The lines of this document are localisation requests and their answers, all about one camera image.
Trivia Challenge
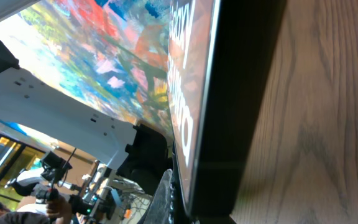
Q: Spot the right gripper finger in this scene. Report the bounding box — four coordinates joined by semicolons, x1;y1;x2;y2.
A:
138;169;174;224

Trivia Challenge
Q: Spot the Galaxy S25 Ultra smartphone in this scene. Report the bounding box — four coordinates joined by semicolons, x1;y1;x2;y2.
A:
167;0;286;218

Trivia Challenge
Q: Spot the background robot equipment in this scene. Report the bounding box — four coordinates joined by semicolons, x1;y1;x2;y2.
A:
5;152;152;223

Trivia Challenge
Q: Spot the person in background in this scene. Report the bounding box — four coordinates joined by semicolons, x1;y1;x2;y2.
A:
0;197;73;224

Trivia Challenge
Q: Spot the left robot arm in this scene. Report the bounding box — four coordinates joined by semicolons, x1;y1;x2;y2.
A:
0;41;173;194

